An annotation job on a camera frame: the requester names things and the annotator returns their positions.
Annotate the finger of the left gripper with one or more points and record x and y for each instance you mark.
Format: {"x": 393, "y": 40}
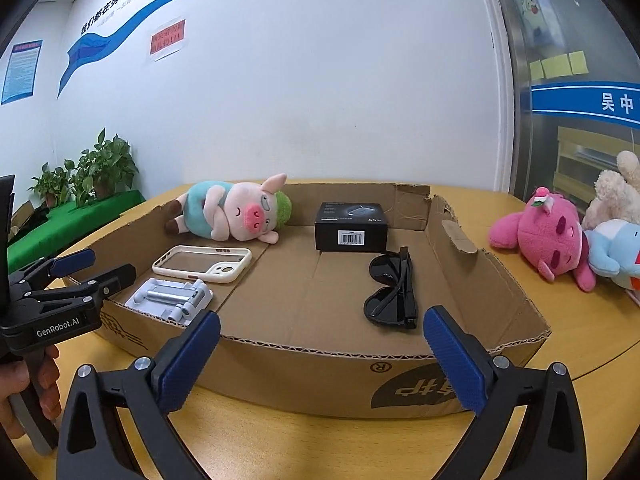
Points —
{"x": 44, "y": 271}
{"x": 90, "y": 294}

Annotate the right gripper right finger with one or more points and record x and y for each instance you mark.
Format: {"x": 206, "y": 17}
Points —
{"x": 550, "y": 443}

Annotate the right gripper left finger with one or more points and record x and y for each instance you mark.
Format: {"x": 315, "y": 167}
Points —
{"x": 93, "y": 442}

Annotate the white folding phone stand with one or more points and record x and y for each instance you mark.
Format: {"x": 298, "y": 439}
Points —
{"x": 171, "y": 301}

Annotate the white phone case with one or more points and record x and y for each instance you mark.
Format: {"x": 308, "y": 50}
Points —
{"x": 218, "y": 265}

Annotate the pink pig plush toy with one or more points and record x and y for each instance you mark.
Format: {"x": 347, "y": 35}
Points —
{"x": 219, "y": 210}

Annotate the black sunglasses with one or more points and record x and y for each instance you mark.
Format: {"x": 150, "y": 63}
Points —
{"x": 394, "y": 305}

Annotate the black charger box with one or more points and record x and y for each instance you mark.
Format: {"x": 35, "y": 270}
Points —
{"x": 350, "y": 227}

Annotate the small potted plant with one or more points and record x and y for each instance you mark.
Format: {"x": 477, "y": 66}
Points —
{"x": 53, "y": 185}

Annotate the large potted plant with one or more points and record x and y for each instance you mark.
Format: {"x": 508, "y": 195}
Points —
{"x": 102, "y": 171}

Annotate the light blue plush toy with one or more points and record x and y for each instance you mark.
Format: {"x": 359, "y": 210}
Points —
{"x": 614, "y": 252}

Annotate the magenta bear plush toy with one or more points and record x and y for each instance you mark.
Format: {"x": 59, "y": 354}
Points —
{"x": 548, "y": 234}

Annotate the brown cardboard box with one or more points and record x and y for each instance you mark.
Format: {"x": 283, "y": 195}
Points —
{"x": 294, "y": 336}

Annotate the beige bunny plush toy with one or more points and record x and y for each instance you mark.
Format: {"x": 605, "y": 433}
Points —
{"x": 617, "y": 193}

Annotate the yellow sticky notes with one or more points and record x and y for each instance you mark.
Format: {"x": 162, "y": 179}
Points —
{"x": 562, "y": 65}

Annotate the blue wall poster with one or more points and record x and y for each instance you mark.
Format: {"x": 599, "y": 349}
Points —
{"x": 19, "y": 82}

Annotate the red wall notice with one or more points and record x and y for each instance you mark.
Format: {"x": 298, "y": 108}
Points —
{"x": 167, "y": 40}

